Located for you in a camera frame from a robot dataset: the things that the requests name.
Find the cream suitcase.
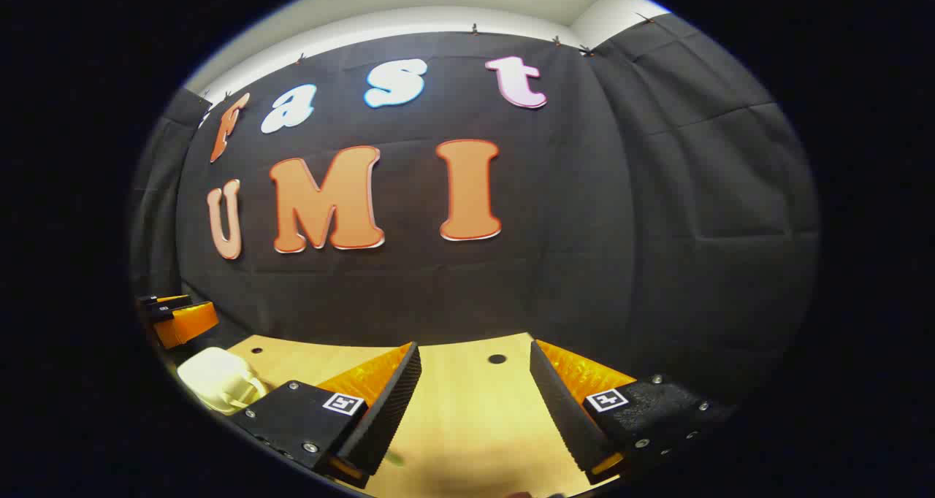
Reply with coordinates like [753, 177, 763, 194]
[178, 347, 269, 416]

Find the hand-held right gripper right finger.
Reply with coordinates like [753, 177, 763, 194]
[529, 340, 737, 486]

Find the black backdrop cloth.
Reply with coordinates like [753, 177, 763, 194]
[130, 12, 820, 411]

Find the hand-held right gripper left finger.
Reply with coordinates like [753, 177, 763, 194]
[230, 342, 423, 489]

